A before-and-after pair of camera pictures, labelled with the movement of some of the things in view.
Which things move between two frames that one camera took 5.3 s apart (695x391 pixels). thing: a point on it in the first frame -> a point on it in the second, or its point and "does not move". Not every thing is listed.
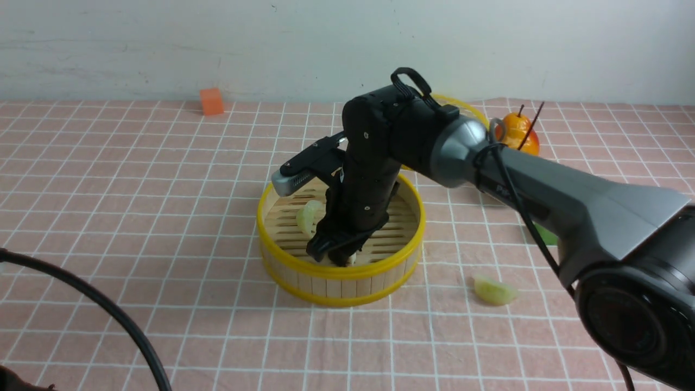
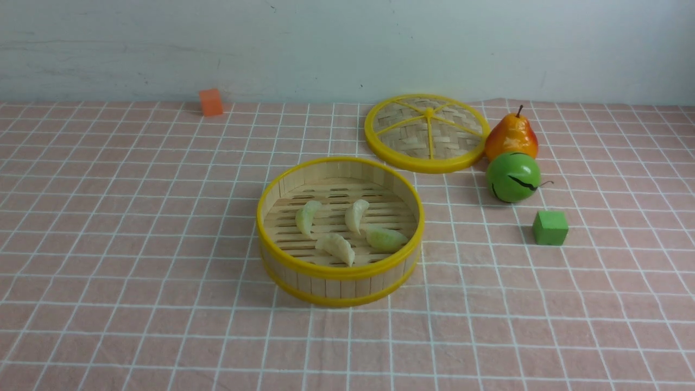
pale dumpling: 305,217 does not move
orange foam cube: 212,101 does not move
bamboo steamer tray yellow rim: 286,222 does not move
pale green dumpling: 493,293 -> 385,239
